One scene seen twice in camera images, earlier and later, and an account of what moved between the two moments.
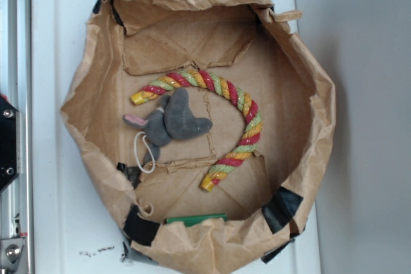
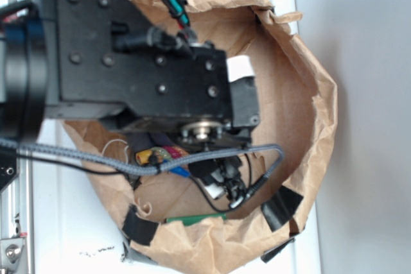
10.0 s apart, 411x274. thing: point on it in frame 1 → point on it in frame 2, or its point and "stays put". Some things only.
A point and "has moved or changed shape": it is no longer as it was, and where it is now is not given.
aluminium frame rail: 16,217 stays put
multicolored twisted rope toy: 198,77 has moved or changed shape
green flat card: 195,220 stays put
